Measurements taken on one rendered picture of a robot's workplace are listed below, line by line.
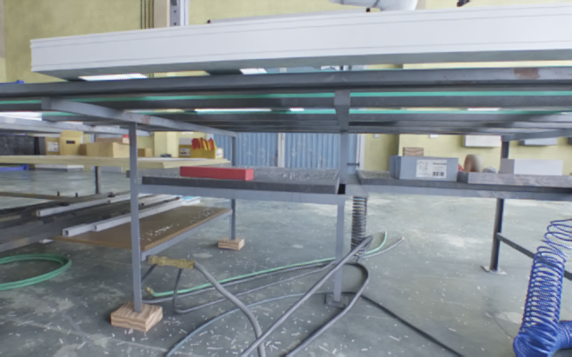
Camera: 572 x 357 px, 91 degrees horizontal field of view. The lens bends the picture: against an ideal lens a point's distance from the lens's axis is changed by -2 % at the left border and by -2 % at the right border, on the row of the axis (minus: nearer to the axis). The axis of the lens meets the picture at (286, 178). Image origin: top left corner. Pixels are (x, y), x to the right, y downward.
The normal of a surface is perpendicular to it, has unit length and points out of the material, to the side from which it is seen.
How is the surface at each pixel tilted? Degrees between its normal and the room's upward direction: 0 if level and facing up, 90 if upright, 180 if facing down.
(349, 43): 90
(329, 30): 90
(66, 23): 90
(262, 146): 90
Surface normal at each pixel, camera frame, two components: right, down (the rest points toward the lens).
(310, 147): -0.21, 0.08
